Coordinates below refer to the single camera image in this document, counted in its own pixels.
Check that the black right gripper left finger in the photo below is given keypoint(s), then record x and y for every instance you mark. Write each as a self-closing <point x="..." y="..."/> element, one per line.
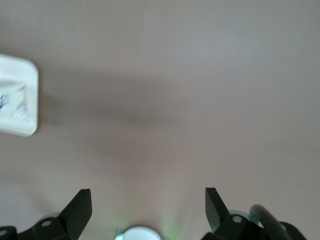
<point x="75" y="212"/>

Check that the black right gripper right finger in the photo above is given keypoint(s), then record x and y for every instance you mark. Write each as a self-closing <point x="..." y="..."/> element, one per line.
<point x="220" y="220"/>

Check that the blue white milk carton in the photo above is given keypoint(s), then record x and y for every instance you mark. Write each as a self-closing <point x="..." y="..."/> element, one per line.
<point x="12" y="105"/>

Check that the cream plastic tray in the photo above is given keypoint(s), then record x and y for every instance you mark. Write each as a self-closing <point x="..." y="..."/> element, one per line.
<point x="32" y="105"/>

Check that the brown table mat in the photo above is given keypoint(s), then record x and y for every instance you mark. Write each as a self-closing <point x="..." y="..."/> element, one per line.
<point x="162" y="100"/>

